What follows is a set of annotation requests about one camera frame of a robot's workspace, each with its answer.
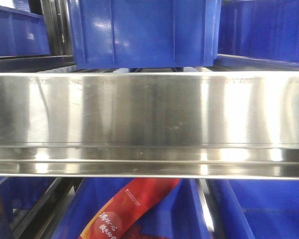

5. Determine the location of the dark blue bin upper middle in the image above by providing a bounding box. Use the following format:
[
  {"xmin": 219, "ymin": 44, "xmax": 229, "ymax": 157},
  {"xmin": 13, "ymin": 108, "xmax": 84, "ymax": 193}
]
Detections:
[{"xmin": 68, "ymin": 0, "xmax": 221, "ymax": 69}]

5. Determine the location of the dark blue bin lower middle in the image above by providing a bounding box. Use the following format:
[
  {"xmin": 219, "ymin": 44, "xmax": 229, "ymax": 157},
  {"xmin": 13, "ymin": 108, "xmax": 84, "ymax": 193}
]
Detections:
[{"xmin": 52, "ymin": 178, "xmax": 210, "ymax": 239}]

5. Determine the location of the dark blue bin lower right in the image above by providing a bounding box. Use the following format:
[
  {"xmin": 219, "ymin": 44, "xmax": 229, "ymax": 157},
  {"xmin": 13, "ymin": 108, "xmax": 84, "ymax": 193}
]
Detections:
[{"xmin": 208, "ymin": 179, "xmax": 299, "ymax": 239}]

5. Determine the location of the dark blue bin upper left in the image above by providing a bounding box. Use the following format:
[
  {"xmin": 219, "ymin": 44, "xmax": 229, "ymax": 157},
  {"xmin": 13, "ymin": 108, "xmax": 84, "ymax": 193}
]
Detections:
[{"xmin": 0, "ymin": 6, "xmax": 50, "ymax": 57}]

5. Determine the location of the dark blue bin upper right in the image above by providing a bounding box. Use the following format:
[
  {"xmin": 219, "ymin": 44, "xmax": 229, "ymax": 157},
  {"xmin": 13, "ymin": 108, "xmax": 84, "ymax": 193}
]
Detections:
[{"xmin": 218, "ymin": 0, "xmax": 299, "ymax": 65}]

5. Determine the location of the red printed snack bag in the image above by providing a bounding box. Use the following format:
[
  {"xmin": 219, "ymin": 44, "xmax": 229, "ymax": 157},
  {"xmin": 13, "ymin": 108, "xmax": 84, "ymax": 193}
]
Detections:
[{"xmin": 79, "ymin": 178, "xmax": 180, "ymax": 239}]

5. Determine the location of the stainless steel shelf rail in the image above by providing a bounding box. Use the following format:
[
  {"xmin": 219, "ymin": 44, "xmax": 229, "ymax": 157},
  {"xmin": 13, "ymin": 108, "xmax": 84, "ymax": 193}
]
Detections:
[{"xmin": 0, "ymin": 71, "xmax": 299, "ymax": 179}]

